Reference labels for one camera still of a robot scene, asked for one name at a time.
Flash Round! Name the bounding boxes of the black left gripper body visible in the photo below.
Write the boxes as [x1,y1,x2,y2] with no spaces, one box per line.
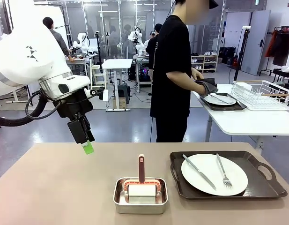
[56,88,94,119]

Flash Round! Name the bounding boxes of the dark grey cloth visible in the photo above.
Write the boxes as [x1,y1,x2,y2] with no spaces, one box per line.
[194,77,219,96]

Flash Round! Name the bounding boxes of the person's right forearm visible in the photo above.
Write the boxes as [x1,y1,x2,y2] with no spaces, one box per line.
[166,69,200,93]

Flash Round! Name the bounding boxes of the person's right hand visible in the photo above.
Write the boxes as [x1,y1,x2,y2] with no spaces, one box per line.
[195,82,208,97]

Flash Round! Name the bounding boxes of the person's left hand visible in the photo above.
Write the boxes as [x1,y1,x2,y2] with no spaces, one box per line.
[191,67,205,82]

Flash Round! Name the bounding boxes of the white step shelf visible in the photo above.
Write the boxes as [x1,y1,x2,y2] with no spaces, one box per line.
[89,63,105,91]

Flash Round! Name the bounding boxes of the cardboard box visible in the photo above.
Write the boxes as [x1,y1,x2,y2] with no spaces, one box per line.
[112,97,127,110]

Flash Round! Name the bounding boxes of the black equipment box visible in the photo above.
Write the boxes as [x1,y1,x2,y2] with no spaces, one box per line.
[117,83,131,104]

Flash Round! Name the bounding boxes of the white standing desk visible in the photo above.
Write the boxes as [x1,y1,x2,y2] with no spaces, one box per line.
[101,58,133,112]

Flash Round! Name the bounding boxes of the black tripod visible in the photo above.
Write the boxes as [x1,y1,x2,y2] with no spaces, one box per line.
[94,30,104,72]

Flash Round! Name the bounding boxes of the man in grey shirt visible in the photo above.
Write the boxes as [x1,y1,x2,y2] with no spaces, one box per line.
[42,16,76,63]

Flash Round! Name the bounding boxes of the computer with coloured lights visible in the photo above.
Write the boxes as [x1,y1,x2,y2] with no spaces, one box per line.
[138,65,151,83]

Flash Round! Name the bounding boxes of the rectangular metal tin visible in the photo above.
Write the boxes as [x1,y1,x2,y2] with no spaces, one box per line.
[113,177,169,215]

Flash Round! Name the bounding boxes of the person with black cap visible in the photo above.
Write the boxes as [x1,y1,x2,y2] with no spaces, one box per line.
[145,23,163,71]

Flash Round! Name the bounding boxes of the person in black clothes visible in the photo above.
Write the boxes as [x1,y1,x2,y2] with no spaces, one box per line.
[149,0,219,143]

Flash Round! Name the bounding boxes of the silver table knife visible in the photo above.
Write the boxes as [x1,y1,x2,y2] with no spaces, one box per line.
[182,154,217,190]
[208,94,230,104]

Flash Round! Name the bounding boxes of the wooden shoe shelf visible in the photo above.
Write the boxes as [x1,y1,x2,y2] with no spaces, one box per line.
[190,51,219,74]

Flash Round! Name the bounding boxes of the silver fork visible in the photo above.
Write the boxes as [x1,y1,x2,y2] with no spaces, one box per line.
[215,153,233,188]
[214,93,231,103]

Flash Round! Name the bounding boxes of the white round dinner plate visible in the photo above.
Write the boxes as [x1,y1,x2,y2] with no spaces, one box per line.
[181,153,249,197]
[204,94,237,106]

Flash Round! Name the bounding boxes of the dark flat serving tray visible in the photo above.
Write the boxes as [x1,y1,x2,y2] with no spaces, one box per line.
[199,92,248,112]

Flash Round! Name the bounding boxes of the black bags pile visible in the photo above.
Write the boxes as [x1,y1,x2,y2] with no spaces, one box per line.
[218,46,237,65]

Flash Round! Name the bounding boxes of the white height-adjustable table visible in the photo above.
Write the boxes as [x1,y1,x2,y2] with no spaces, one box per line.
[192,83,289,148]

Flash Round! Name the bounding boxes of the black pole stand red light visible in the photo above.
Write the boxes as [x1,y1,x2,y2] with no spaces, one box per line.
[232,26,252,82]

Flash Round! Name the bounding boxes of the grey door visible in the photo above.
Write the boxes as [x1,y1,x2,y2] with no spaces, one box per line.
[241,10,272,76]

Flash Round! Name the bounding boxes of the orange jacket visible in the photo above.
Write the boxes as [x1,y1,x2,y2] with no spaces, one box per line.
[265,30,278,58]

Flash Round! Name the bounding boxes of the black utility cart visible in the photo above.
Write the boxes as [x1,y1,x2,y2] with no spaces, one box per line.
[272,67,289,83]

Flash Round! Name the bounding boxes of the black coat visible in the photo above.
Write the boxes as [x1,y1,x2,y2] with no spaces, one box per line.
[272,29,289,67]

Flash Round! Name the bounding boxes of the black clothes rack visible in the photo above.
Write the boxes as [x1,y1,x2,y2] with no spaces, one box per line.
[259,26,289,76]

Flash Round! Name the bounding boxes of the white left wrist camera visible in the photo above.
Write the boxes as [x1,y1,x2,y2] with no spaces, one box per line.
[84,87,109,103]

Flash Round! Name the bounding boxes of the black robot cable hose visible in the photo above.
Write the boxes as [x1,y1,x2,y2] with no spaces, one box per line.
[0,90,66,128]

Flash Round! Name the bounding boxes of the person behind glass wall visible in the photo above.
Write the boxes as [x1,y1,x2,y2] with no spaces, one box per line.
[121,24,133,60]
[108,25,122,60]

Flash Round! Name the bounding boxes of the white wire dish rack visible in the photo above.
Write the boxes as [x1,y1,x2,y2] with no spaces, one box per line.
[230,80,289,112]

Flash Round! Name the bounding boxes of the dark brown tray with handles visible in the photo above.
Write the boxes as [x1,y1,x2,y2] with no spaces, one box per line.
[169,150,288,201]

